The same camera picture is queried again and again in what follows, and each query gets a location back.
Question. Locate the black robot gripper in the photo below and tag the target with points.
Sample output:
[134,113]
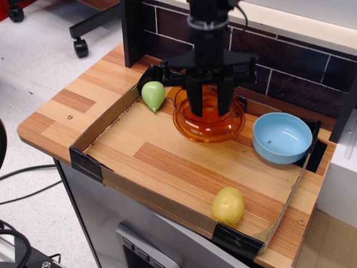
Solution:
[209,62]

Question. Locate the orange transparent pot lid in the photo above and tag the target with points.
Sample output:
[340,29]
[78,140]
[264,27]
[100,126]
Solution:
[209,123]

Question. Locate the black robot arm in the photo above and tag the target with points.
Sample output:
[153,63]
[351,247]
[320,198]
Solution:
[211,11]

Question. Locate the orange transparent pot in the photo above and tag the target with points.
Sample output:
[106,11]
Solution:
[214,138]

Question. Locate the green plastic pear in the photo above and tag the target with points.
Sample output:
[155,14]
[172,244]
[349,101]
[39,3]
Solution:
[153,94]

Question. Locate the light blue bowl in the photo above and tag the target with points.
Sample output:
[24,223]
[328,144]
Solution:
[281,138]

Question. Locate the yellow plastic potato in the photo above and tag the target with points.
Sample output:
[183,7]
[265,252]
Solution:
[228,206]

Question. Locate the black office chair base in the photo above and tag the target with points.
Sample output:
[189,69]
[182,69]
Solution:
[106,11]

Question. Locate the cardboard fence with black tape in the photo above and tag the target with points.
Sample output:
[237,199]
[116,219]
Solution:
[143,155]

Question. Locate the grey toy oven front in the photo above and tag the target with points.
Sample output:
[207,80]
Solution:
[164,243]

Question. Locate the black caster wheel top left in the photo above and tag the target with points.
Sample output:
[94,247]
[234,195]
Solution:
[15,12]

